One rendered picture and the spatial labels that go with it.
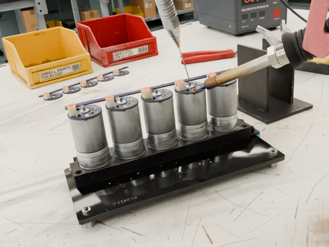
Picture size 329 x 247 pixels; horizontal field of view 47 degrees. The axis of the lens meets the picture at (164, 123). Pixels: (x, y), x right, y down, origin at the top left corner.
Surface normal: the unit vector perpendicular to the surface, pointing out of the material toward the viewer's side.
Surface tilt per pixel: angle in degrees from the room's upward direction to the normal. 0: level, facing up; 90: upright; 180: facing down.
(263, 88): 90
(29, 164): 0
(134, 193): 0
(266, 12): 90
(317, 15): 98
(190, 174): 0
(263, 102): 90
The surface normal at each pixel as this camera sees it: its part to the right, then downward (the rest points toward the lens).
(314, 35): -0.46, 0.54
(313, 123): -0.11, -0.90
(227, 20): -0.93, 0.24
